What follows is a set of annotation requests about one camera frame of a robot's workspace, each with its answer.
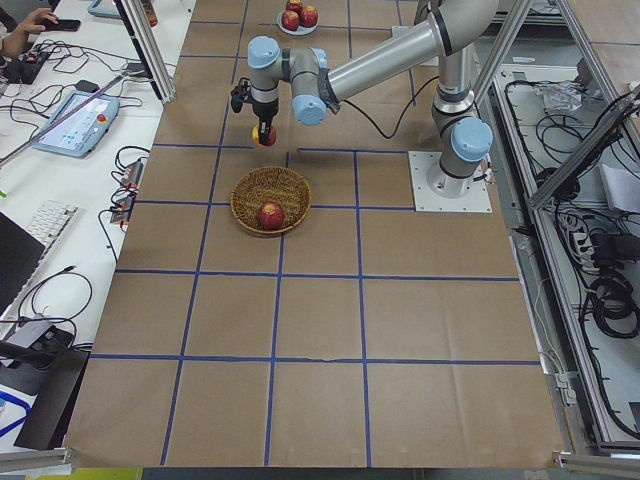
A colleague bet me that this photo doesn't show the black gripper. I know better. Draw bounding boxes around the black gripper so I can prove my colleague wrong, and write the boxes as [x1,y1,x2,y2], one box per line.
[253,99,278,146]

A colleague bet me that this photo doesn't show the red yellow apple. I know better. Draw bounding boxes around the red yellow apple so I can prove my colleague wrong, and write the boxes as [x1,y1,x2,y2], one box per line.
[252,126,277,147]

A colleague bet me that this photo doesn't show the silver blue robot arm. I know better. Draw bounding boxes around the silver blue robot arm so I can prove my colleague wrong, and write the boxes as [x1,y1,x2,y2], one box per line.
[230,0,499,199]

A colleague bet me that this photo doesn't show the round wicker basket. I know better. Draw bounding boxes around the round wicker basket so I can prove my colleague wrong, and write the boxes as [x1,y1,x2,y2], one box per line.
[230,166,311,236]

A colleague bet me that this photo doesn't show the dark red apple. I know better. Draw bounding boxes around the dark red apple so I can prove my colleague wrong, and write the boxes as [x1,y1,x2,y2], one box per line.
[258,201,286,231]

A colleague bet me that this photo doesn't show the white plate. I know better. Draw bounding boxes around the white plate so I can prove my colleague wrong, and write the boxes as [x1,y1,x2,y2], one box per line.
[276,10,318,36]

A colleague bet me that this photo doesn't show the red apple on plate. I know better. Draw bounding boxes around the red apple on plate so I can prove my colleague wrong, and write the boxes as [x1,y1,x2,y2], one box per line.
[280,10,300,32]
[299,5,319,28]
[285,0,304,15]

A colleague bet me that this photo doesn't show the person hand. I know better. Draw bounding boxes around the person hand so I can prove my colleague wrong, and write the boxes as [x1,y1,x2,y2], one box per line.
[15,8,59,34]

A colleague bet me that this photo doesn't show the blue teach pendant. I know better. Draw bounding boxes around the blue teach pendant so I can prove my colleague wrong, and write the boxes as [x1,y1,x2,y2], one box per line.
[33,90,120,158]

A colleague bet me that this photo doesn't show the black smartphone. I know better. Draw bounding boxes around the black smartphone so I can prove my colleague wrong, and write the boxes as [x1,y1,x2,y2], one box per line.
[42,19,81,32]

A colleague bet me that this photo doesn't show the brown paper table cover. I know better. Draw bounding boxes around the brown paper table cover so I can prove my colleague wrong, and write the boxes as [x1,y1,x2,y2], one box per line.
[65,1,565,468]

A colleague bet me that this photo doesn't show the white keyboard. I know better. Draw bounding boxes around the white keyboard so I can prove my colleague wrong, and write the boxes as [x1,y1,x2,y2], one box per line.
[26,200,79,251]

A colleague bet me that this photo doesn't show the black laptop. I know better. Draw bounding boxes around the black laptop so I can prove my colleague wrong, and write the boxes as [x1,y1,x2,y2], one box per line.
[0,214,45,313]

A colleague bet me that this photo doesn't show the crumpled paper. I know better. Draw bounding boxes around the crumpled paper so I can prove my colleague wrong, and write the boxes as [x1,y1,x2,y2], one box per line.
[534,82,582,112]

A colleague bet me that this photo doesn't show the white power strip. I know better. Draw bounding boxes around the white power strip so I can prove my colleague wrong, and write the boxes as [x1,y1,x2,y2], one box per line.
[564,215,598,274]

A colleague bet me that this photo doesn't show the aluminium frame post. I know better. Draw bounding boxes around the aluminium frame post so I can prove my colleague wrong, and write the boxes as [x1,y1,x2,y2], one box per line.
[114,0,176,104]

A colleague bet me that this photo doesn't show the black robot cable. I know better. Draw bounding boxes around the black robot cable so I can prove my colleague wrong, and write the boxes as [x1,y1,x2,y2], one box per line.
[339,74,441,140]

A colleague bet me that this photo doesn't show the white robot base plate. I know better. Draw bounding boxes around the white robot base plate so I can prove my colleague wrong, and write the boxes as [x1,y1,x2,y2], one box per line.
[408,151,492,214]

